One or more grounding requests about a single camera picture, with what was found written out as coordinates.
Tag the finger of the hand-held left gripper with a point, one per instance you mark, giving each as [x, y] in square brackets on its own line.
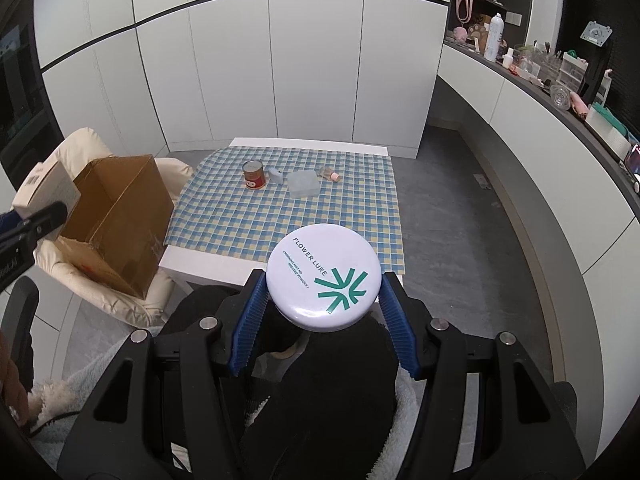
[7, 221]
[47, 217]

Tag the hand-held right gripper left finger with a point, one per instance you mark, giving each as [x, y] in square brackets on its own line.
[247, 325]

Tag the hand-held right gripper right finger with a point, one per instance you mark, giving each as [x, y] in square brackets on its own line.
[397, 330]

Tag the brown cardboard box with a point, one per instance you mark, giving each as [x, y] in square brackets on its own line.
[125, 220]

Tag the white round compact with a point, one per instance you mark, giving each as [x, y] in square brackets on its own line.
[320, 270]

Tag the red tin can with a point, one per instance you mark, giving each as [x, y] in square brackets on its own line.
[254, 176]

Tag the translucent square container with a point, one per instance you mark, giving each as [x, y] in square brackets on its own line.
[302, 183]

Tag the person's left hand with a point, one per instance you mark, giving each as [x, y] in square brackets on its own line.
[12, 375]

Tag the black padded armrest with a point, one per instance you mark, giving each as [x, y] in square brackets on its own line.
[22, 320]

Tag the white table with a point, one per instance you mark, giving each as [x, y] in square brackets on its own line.
[200, 268]

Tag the cream padded chair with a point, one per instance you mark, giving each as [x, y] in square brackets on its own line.
[80, 145]

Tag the blue yellow checkered tablecloth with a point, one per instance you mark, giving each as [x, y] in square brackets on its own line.
[350, 210]

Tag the black glass cabinet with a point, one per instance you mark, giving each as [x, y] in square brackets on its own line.
[20, 85]

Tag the small light blue item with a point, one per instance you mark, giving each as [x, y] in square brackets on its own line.
[275, 175]

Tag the small pink bottle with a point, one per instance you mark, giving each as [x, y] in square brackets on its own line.
[332, 175]

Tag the floor power outlet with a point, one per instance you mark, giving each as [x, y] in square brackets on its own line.
[482, 181]

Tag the clear glass bowl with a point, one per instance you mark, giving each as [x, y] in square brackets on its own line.
[560, 96]

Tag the white green storage box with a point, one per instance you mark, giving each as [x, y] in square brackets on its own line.
[607, 127]

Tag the small white bottle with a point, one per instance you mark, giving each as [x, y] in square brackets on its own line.
[508, 60]

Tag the pink plush toy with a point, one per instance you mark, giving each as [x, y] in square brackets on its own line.
[460, 35]

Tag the clear acrylic organizer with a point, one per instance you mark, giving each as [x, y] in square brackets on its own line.
[537, 62]

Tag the tall white spray bottle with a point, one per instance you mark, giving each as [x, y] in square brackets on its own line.
[494, 37]

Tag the white mini drawer organizer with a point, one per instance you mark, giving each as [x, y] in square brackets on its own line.
[571, 72]

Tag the brown paw print box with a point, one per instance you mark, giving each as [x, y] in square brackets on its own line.
[480, 27]

